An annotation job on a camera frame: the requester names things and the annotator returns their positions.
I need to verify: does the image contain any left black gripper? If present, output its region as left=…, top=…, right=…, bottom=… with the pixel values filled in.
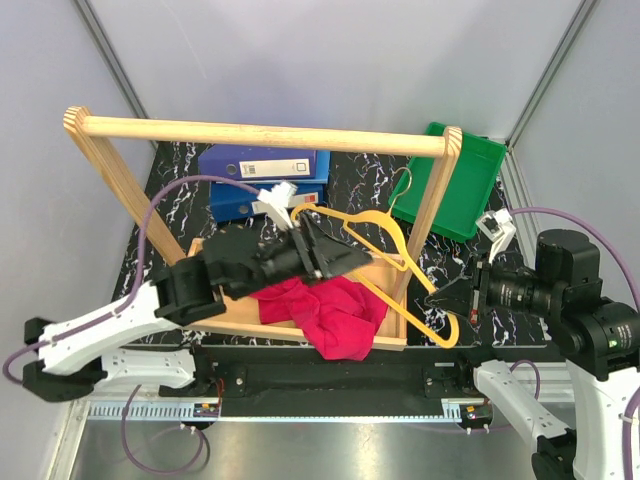
left=229, top=212, right=373, bottom=302

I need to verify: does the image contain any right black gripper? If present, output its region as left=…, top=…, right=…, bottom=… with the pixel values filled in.
left=426, top=246, right=561, bottom=319

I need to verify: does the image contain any red t shirt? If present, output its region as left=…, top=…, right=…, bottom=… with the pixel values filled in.
left=252, top=277, right=388, bottom=361

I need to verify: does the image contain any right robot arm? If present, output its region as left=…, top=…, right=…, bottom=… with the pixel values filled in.
left=427, top=229, right=639, bottom=479

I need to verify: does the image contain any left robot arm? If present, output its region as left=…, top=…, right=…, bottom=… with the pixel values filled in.
left=19, top=219, right=373, bottom=403

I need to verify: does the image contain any wooden tray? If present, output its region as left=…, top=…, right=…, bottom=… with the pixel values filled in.
left=186, top=254, right=407, bottom=351

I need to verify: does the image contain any upper blue binder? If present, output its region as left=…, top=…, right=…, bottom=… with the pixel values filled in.
left=198, top=144, right=330, bottom=184

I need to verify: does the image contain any blue binder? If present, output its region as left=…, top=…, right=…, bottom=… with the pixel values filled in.
left=209, top=183, right=326, bottom=223
left=198, top=144, right=330, bottom=184

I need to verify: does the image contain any lower blue binder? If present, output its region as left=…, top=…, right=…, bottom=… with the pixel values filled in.
left=209, top=183, right=326, bottom=223

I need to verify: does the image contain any green plastic bin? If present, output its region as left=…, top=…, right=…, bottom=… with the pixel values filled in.
left=389, top=132, right=506, bottom=243

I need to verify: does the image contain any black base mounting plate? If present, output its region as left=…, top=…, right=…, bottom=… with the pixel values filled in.
left=149, top=344, right=516, bottom=419

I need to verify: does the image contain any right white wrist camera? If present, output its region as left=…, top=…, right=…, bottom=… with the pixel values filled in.
left=476, top=208, right=516, bottom=263

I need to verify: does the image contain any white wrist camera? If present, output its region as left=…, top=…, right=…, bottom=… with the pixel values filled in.
left=476, top=208, right=516, bottom=263
left=252, top=181, right=297, bottom=231

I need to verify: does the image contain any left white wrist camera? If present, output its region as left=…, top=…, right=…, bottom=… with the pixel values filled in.
left=252, top=181, right=297, bottom=231

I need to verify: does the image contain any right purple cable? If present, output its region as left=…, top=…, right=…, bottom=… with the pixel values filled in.
left=508, top=206, right=640, bottom=311

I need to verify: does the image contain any purple cable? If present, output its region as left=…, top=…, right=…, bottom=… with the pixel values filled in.
left=508, top=206, right=640, bottom=311
left=1, top=174, right=261, bottom=475

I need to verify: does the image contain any wooden clothes rack frame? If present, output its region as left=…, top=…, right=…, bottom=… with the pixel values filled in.
left=62, top=105, right=464, bottom=306

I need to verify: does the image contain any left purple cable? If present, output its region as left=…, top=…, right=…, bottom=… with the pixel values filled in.
left=1, top=174, right=261, bottom=475

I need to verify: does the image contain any white slotted cable duct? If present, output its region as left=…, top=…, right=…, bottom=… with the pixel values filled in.
left=89, top=397, right=464, bottom=424

